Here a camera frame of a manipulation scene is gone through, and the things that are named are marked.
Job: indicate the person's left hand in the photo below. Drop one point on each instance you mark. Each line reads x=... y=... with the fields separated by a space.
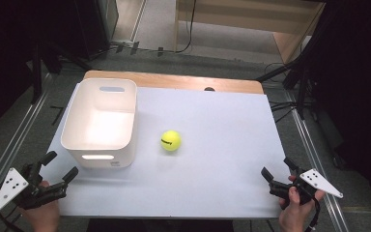
x=43 y=216

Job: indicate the light wooden cabinet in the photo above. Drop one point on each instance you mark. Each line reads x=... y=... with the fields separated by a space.
x=251 y=16

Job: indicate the white table mat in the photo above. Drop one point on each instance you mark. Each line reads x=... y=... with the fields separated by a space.
x=212 y=154

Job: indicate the person's right hand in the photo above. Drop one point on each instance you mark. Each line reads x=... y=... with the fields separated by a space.
x=293 y=214

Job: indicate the dark cabinet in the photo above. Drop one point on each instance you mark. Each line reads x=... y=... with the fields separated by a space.
x=93 y=25

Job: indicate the person's dark trousers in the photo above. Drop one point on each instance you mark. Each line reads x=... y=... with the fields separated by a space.
x=161 y=226

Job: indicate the yellow tennis ball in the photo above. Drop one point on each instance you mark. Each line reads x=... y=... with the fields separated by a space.
x=171 y=140

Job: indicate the black metal stand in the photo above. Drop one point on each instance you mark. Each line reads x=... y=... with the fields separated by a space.
x=37 y=71
x=302 y=80

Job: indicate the white plastic storage bin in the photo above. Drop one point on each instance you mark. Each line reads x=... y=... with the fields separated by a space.
x=101 y=122

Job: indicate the metal floor rail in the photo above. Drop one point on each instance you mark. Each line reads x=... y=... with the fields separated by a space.
x=315 y=161
x=9 y=151

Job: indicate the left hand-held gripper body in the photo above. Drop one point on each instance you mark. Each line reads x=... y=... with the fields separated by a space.
x=9 y=187

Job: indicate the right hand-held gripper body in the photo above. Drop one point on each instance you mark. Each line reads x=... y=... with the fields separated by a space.
x=319 y=182

